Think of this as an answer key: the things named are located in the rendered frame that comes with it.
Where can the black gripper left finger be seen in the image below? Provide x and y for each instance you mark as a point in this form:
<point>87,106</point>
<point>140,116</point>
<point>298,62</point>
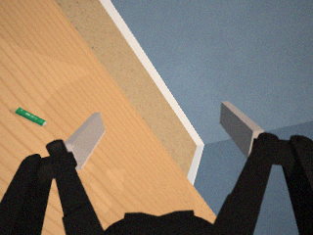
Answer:
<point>24,204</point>

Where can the green cylindrical battery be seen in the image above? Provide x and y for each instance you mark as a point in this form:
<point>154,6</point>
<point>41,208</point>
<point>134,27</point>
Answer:
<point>30,116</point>

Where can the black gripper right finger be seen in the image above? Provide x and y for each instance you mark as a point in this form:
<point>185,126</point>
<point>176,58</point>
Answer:
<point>239,213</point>

